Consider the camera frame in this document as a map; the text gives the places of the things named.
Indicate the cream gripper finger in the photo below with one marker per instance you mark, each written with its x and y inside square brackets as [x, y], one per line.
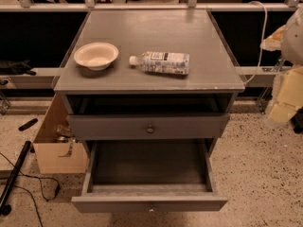
[273, 42]
[287, 96]

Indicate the clear plastic water bottle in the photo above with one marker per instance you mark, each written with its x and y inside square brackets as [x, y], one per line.
[162, 62]

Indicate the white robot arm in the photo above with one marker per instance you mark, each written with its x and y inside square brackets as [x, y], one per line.
[292, 40]

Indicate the open grey middle drawer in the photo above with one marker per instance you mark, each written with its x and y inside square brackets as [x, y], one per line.
[149, 176]

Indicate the closed grey upper drawer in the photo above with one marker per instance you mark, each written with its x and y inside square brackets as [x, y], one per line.
[135, 126]

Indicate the grey wooden drawer cabinet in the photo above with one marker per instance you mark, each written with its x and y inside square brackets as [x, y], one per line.
[209, 88]

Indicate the white paper bowl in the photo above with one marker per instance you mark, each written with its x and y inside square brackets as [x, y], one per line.
[96, 56]

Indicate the cardboard box on floor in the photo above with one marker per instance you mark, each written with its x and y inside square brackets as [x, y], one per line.
[53, 154]

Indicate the small black remote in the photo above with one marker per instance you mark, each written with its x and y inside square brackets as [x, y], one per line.
[28, 124]

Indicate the black bag on ledge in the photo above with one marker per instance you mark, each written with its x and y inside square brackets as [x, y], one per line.
[16, 68]

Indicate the black pole on floor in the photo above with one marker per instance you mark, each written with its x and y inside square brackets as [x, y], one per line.
[4, 207]

